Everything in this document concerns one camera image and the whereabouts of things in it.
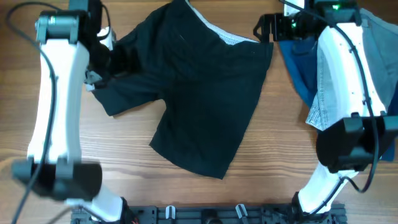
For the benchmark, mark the black shorts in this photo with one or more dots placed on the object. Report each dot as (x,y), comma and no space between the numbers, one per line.
(209,79)

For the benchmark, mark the dark blue garment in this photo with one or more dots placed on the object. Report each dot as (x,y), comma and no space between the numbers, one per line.
(310,74)

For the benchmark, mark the light blue denim shorts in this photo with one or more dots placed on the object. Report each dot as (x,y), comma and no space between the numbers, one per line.
(340,75)

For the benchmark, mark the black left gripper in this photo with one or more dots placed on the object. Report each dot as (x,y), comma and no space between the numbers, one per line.
(101,61)

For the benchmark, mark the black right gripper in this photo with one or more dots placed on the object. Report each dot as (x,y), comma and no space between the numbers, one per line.
(273,28)

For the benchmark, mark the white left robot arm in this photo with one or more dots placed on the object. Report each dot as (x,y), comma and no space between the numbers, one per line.
(71,47)

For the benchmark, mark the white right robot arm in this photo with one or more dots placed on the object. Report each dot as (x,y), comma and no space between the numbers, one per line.
(351,145)

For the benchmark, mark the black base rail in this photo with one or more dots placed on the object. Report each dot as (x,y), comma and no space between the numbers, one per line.
(267,214)

